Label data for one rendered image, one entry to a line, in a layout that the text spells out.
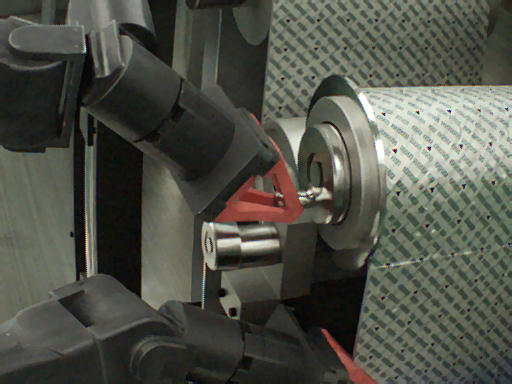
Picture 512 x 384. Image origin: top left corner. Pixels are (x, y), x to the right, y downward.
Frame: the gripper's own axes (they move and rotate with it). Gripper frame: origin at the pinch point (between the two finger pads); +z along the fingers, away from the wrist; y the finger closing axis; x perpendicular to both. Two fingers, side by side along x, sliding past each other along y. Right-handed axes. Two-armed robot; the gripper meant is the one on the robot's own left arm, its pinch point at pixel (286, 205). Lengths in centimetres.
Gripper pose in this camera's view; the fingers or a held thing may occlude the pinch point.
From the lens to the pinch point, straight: 82.1
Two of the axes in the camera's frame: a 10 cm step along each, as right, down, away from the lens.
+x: 6.8, -7.1, -1.7
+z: 6.4, 4.7, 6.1
